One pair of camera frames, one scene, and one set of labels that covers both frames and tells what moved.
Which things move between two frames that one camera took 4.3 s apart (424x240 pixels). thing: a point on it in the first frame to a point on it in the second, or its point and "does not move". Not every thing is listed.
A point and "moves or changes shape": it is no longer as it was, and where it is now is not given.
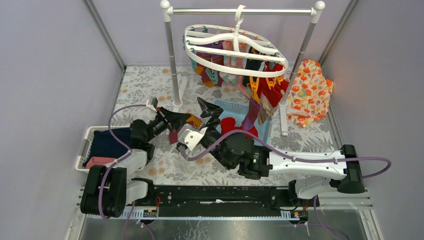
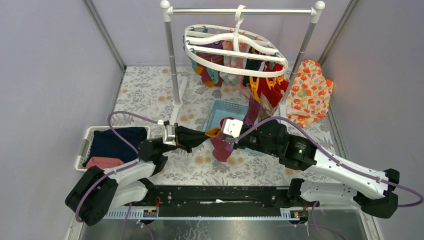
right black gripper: (211, 110) to (238, 144)
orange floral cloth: (309, 94) does not move
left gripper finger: (176, 119) to (194, 138)
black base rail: (216, 197) does not move
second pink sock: (237, 79) does not move
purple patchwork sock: (176, 119) moves or changes shape
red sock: (275, 94) does not move
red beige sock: (267, 110) does not move
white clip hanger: (233, 51) does not move
